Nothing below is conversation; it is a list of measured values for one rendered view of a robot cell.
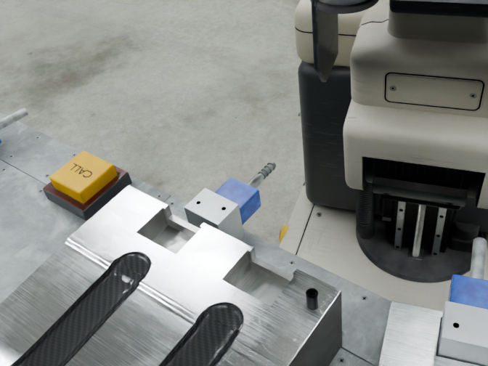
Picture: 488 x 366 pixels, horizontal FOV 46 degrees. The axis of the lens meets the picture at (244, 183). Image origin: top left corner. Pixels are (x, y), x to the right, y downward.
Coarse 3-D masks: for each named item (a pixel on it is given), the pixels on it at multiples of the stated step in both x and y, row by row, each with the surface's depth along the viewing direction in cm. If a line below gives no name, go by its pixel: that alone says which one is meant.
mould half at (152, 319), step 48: (144, 192) 60; (96, 240) 56; (144, 240) 55; (192, 240) 55; (240, 240) 54; (48, 288) 53; (144, 288) 52; (192, 288) 51; (288, 288) 49; (336, 288) 49; (0, 336) 50; (96, 336) 49; (144, 336) 48; (240, 336) 47; (288, 336) 46; (336, 336) 52
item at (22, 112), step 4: (24, 108) 85; (16, 112) 85; (20, 112) 85; (24, 112) 85; (8, 116) 84; (12, 116) 84; (16, 116) 84; (20, 116) 85; (24, 116) 85; (4, 120) 84; (8, 120) 84; (12, 120) 84; (16, 120) 84; (0, 124) 83; (4, 124) 84; (8, 124) 84; (0, 128) 83; (0, 140) 83
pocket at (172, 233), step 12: (156, 216) 58; (168, 216) 59; (144, 228) 57; (156, 228) 59; (168, 228) 60; (180, 228) 59; (192, 228) 58; (156, 240) 59; (168, 240) 59; (180, 240) 58
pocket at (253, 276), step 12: (252, 252) 53; (240, 264) 53; (252, 264) 54; (264, 264) 54; (228, 276) 52; (240, 276) 54; (252, 276) 54; (264, 276) 54; (276, 276) 53; (288, 276) 52; (240, 288) 53; (252, 288) 53; (264, 288) 53; (276, 288) 53; (264, 300) 52
